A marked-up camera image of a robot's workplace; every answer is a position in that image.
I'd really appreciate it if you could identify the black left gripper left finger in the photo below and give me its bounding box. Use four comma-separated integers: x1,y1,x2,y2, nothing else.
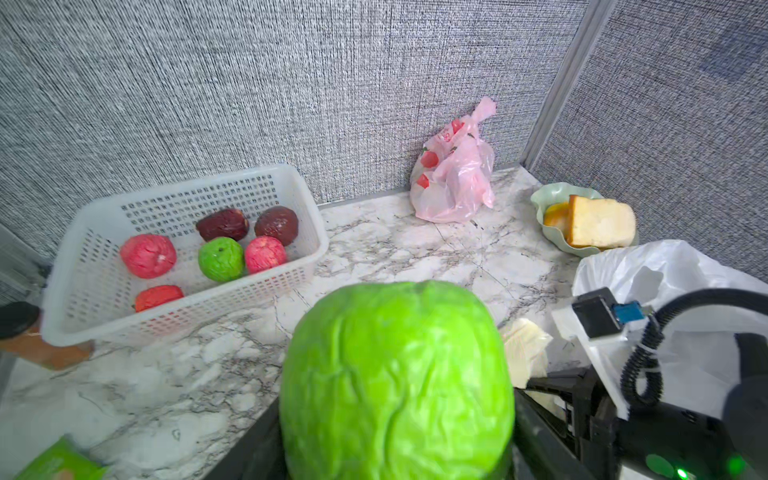
204,399,288,480

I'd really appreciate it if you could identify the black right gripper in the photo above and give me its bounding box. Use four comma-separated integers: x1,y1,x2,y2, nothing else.
524,368,756,479

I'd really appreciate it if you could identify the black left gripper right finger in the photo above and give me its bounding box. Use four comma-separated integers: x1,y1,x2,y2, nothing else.
513,389,594,480

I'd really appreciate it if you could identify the white plastic bag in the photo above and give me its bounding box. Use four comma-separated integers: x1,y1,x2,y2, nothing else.
569,240,767,418

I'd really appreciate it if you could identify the yellow plastic bag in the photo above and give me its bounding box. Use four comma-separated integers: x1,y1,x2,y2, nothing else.
501,318,553,389

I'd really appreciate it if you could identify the green wrinkled fruit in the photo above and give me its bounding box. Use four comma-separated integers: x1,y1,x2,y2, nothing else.
279,280,515,479
198,237,246,283

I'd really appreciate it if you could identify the red wrinkled fruit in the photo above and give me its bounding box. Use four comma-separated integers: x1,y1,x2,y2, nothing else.
134,285,184,313

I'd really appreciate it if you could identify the pink wrinkled fruit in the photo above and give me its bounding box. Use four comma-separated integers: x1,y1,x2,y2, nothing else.
245,236,287,274
119,234,177,279

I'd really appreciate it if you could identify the dark purple fruit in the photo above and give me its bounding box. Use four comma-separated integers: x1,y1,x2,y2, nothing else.
254,206,299,247
195,208,249,242

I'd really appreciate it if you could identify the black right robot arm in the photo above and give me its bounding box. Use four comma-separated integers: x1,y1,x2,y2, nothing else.
514,333,767,479

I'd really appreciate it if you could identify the pink plastic bag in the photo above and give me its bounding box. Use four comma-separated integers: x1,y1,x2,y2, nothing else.
410,96,496,223

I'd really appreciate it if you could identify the green snack packet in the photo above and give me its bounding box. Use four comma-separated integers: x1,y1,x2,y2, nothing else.
13,437,109,480

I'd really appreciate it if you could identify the white plastic basket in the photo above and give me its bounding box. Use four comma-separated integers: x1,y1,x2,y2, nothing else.
41,164,329,346

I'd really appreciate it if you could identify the yellow bread slice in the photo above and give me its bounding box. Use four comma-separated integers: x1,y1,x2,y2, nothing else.
543,195,636,249

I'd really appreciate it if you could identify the green glass bowl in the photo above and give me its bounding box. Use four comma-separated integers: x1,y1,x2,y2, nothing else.
530,182,639,258

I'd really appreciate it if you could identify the spice jar black lid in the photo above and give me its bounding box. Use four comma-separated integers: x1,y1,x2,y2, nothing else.
1,301,94,371

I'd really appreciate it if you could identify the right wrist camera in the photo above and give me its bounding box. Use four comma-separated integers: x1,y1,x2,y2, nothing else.
551,287,648,420

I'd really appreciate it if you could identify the aluminium frame rail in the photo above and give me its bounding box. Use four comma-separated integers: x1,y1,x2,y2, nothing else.
520,0,618,171

